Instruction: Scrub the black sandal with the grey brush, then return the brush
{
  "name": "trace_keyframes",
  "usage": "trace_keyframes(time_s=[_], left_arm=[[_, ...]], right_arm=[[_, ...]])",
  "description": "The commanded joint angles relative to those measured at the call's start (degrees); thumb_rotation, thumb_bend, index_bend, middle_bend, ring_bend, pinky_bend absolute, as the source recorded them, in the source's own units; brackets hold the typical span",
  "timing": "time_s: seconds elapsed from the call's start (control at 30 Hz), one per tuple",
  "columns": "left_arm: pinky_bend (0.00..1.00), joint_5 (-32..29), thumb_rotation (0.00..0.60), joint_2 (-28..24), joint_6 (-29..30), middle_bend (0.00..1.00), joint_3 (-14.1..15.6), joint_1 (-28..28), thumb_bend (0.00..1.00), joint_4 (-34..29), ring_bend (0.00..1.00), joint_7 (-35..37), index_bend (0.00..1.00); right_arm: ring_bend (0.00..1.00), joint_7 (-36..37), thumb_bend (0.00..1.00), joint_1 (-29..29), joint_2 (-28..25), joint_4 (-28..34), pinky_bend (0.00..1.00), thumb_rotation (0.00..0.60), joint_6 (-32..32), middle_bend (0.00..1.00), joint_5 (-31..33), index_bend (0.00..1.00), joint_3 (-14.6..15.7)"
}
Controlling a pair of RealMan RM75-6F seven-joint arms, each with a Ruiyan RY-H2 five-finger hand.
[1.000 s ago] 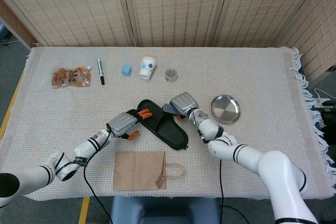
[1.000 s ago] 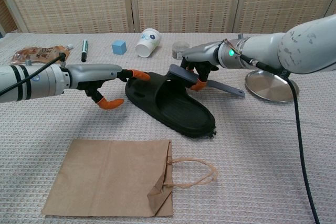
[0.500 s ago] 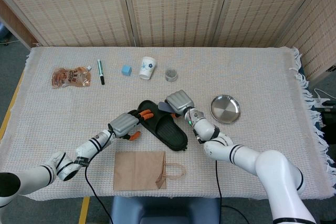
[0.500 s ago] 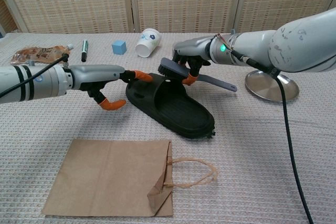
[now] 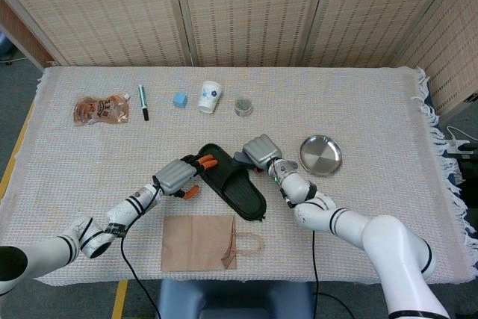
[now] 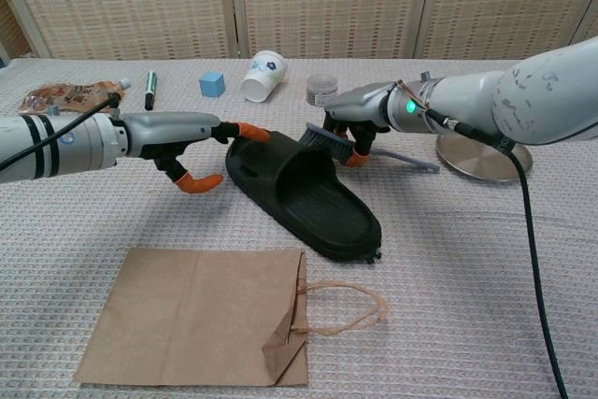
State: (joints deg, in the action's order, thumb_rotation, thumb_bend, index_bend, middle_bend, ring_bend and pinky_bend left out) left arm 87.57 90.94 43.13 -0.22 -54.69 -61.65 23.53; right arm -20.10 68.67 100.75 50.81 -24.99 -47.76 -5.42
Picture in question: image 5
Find white power strip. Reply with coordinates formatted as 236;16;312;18
444;126;475;155

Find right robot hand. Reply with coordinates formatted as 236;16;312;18
241;134;283;173

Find orange spout pouch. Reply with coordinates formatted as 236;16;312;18
72;93;132;126

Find green black marker pen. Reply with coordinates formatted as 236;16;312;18
138;84;150;122

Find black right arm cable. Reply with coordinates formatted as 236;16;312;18
311;231;354;319

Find black foam slipper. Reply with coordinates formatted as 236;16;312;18
181;142;268;223

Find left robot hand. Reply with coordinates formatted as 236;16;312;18
155;152;219;200

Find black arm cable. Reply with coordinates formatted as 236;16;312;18
119;175;164;319
311;231;354;319

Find blue padded seat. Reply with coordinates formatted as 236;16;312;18
155;279;314;319

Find round stainless steel plate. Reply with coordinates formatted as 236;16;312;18
298;134;343;177

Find small clear lidded jar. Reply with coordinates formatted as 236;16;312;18
234;97;254;117

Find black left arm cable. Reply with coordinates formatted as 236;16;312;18
119;175;164;319

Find brown paper bag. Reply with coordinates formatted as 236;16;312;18
161;214;265;272

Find bamboo folding screen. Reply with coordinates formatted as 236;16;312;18
0;0;478;115

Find white woven tablecloth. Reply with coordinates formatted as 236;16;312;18
0;66;478;286

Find white floral paper cup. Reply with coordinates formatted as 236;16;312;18
196;80;223;114

